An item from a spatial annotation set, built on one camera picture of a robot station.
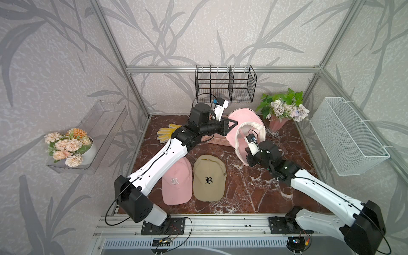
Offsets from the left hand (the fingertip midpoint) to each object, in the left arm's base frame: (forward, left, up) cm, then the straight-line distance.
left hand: (237, 124), depth 67 cm
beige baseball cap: (-12, +12, -30) cm, 35 cm away
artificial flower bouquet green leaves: (+21, -31, -7) cm, 38 cm away
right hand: (-1, -6, -18) cm, 19 cm away
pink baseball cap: (-15, +29, -31) cm, 45 cm away
